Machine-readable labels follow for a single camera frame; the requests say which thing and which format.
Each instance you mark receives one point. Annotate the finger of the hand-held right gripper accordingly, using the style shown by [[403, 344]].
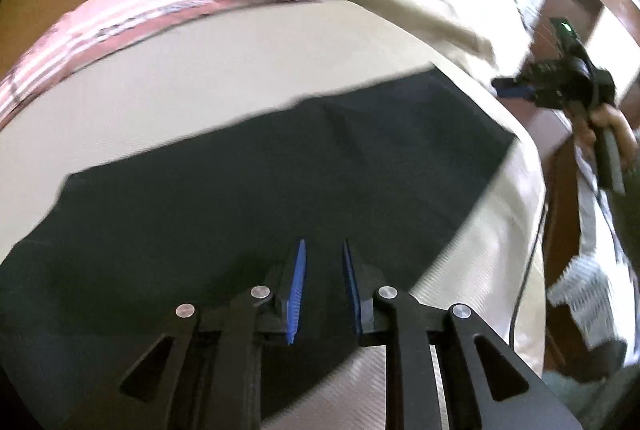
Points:
[[512, 91]]

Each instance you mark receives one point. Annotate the bed with beige sheet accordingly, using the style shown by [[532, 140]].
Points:
[[200, 75]]

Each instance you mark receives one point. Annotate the person's right hand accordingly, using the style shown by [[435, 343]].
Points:
[[622, 135]]

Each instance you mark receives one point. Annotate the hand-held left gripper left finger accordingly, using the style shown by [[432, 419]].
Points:
[[296, 290]]

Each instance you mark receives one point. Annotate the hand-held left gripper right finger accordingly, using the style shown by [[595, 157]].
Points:
[[351, 290]]

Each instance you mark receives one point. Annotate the black pants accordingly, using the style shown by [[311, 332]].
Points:
[[250, 185]]

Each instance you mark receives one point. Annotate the pink striped pillow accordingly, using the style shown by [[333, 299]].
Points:
[[150, 5]]

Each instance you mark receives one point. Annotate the beige pillow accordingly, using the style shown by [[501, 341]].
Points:
[[400, 5]]

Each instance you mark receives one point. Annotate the white patterned cloth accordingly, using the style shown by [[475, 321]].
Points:
[[585, 300]]

